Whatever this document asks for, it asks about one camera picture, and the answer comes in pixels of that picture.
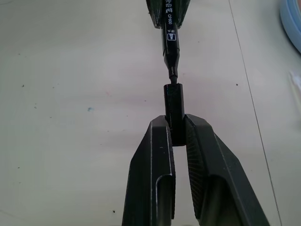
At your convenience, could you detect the light blue round object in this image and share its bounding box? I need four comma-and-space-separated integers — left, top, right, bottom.
279, 0, 301, 54

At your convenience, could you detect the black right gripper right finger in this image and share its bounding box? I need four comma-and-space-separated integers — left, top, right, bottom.
184, 113, 271, 226

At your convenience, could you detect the black marker cap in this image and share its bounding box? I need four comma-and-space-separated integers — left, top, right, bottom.
163, 82, 188, 147

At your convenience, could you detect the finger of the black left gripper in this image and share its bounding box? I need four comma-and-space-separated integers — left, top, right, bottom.
145, 0, 164, 29
174, 0, 189, 29

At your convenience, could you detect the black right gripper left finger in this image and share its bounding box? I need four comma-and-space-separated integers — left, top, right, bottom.
121, 115, 177, 226

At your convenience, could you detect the black marker with white print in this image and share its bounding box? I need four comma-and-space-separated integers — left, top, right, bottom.
160, 0, 181, 84

